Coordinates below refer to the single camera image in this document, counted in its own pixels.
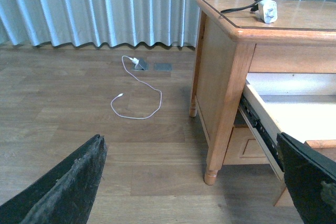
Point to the open metal floor socket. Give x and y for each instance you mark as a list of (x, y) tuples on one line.
[(141, 66)]

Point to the closed metal floor socket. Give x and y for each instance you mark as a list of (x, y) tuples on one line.
[(163, 67)]

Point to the white charger plug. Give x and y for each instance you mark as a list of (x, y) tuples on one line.
[(267, 11)]

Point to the wooden nightstand cabinet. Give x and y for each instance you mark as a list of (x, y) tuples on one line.
[(233, 43)]

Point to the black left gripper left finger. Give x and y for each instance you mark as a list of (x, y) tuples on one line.
[(66, 193)]

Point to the white plug in floor socket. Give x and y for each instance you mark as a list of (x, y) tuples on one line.
[(135, 61)]

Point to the wooden drawer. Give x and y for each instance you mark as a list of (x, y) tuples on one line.
[(243, 148), (299, 104)]

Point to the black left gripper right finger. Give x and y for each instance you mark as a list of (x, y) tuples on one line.
[(310, 180)]

